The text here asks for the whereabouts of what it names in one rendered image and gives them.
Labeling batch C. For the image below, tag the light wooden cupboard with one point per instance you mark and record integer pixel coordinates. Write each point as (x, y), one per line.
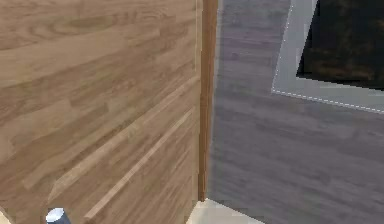
(100, 100)

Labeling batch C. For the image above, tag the grey rug with white stitching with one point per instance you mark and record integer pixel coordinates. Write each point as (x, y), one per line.
(290, 73)

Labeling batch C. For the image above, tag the pale beige block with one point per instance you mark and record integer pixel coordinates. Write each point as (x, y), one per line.
(216, 215)

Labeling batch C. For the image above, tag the dark brown furniture block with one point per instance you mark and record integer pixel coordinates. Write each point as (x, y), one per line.
(346, 40)

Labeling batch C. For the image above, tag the white and blue cup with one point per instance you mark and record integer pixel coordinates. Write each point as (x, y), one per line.
(56, 216)

